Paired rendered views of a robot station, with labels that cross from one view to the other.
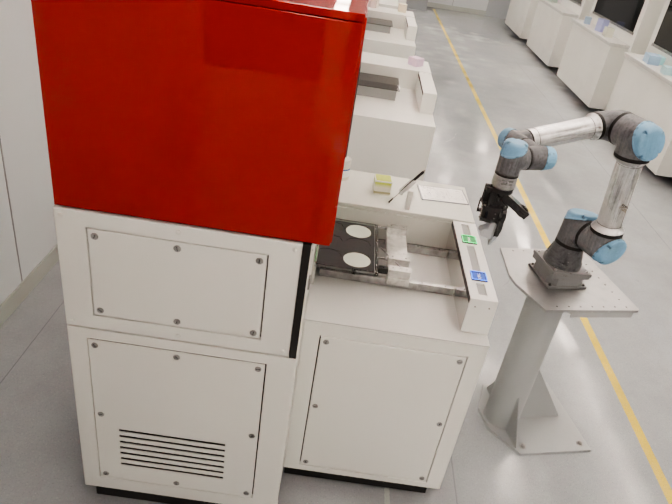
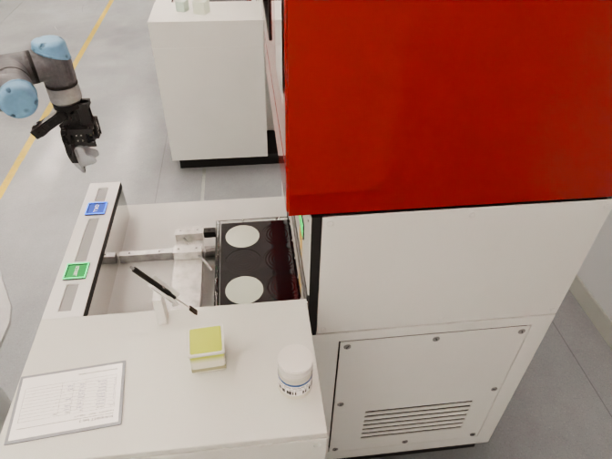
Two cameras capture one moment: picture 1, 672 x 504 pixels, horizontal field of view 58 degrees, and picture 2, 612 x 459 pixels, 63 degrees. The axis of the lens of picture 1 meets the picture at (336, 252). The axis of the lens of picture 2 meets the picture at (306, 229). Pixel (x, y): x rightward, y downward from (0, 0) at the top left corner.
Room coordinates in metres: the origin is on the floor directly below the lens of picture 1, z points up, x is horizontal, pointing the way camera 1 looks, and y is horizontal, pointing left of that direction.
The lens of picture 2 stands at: (3.01, -0.02, 1.89)
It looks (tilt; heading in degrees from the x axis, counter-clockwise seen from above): 41 degrees down; 174
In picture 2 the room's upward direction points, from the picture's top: 1 degrees clockwise
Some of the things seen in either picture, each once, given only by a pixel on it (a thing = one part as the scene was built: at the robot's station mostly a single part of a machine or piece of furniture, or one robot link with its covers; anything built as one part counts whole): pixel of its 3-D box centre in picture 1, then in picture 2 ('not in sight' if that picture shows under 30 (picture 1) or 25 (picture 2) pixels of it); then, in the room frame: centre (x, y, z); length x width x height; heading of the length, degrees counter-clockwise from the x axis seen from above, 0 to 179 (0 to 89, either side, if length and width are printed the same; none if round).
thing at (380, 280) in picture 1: (386, 280); (204, 251); (1.87, -0.20, 0.84); 0.50 x 0.02 x 0.03; 91
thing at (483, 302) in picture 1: (468, 272); (93, 258); (1.93, -0.50, 0.89); 0.55 x 0.09 x 0.14; 1
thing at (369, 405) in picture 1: (377, 338); not in sight; (2.07, -0.24, 0.41); 0.97 x 0.64 x 0.82; 1
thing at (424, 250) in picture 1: (385, 244); not in sight; (2.14, -0.19, 0.84); 0.50 x 0.02 x 0.03; 91
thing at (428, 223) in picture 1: (395, 207); (176, 390); (2.38, -0.23, 0.89); 0.62 x 0.35 x 0.14; 91
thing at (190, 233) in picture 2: (399, 271); (189, 233); (1.85, -0.24, 0.89); 0.08 x 0.03 x 0.03; 91
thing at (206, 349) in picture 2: (382, 185); (207, 349); (2.35, -0.15, 1.00); 0.07 x 0.07 x 0.07; 5
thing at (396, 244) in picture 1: (396, 256); (188, 278); (2.01, -0.23, 0.87); 0.36 x 0.08 x 0.03; 1
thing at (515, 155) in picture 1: (512, 158); (53, 62); (1.80, -0.49, 1.41); 0.09 x 0.08 x 0.11; 115
